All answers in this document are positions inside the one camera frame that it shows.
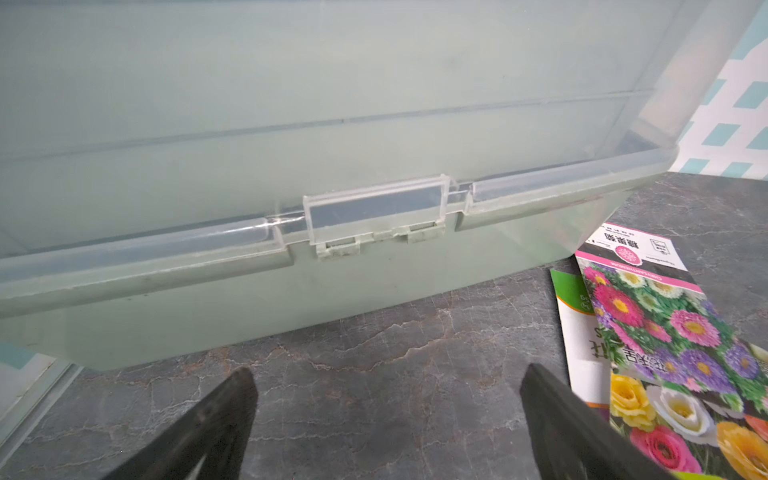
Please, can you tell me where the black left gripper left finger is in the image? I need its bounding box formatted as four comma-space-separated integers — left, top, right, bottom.
106, 367, 258, 479

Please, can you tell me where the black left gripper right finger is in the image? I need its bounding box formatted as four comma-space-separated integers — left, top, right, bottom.
520, 363, 673, 479

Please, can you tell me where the pink aster flower seed packet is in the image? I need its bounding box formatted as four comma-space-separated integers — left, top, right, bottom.
574, 222, 768, 480

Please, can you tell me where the translucent green plastic storage box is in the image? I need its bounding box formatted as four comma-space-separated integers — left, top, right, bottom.
1, 1, 761, 370

